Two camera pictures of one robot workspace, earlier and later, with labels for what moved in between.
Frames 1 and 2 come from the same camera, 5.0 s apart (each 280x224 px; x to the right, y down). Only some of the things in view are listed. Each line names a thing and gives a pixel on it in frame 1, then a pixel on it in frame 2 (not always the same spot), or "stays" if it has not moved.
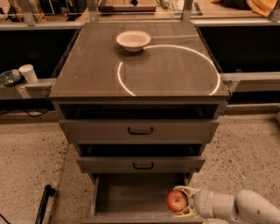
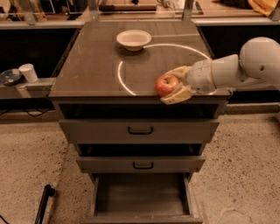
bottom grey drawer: (136, 199) stays
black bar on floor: (48, 192) stays
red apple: (176, 200) -> (166, 83)
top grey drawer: (139, 131) stays
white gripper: (203, 201) -> (199, 75)
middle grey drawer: (141, 164) stays
